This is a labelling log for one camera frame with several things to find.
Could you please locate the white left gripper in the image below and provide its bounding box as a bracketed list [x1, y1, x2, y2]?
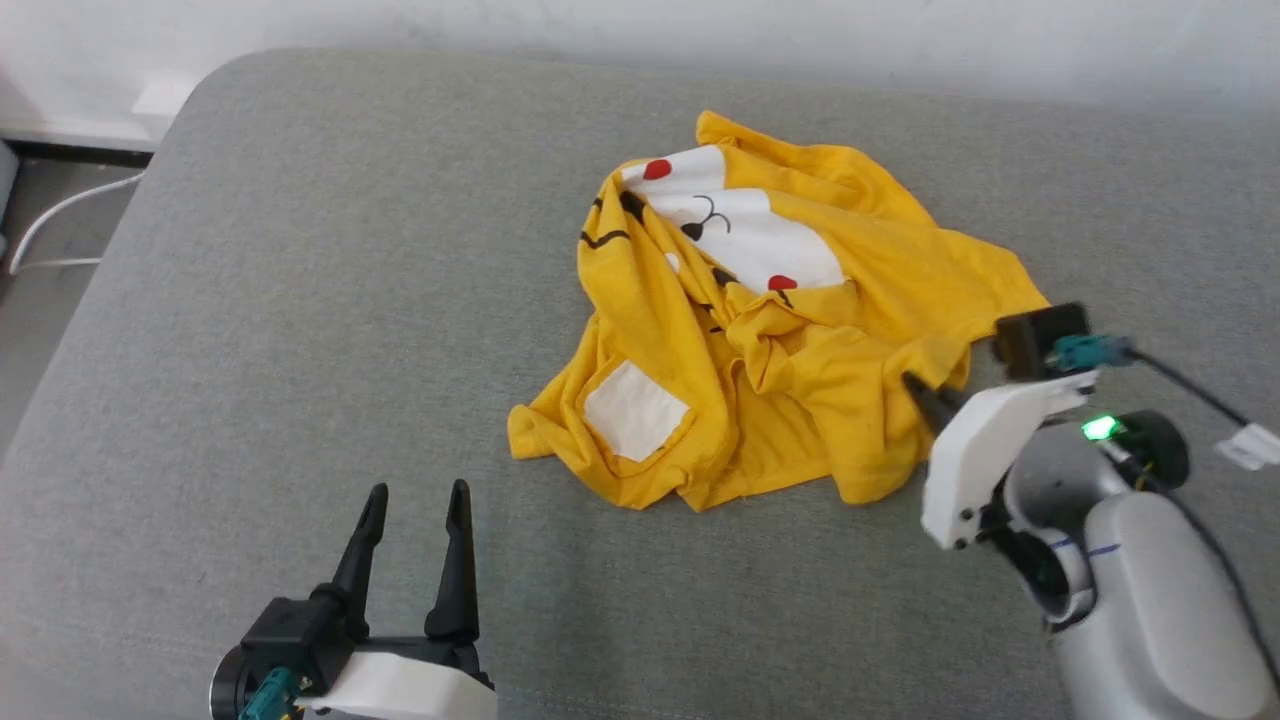
[300, 480, 498, 720]

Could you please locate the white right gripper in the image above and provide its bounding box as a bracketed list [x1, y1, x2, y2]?
[903, 372, 1097, 551]

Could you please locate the yellow cartoon face shirt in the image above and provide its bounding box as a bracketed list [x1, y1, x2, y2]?
[507, 110, 1051, 513]

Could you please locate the grey fabric sofa cushion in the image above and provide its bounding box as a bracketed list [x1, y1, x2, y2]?
[0, 48, 1280, 720]

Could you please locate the black baseboard strip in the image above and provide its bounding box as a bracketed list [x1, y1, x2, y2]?
[0, 138, 157, 167]

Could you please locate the right cable with teal plug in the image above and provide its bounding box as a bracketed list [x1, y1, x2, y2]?
[1050, 335, 1253, 433]

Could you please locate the cable with teal plug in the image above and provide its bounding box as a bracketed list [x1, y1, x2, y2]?
[238, 668, 303, 720]
[1050, 335, 1253, 433]

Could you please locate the left cable with teal plug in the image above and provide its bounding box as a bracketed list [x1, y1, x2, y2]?
[238, 668, 303, 720]

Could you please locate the white cable label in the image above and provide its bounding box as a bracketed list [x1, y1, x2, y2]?
[1214, 422, 1280, 471]

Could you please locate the white power cable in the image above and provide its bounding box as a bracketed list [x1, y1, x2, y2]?
[8, 170, 147, 276]

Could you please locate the white wall socket box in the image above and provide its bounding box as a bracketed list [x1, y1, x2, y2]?
[130, 73, 203, 118]

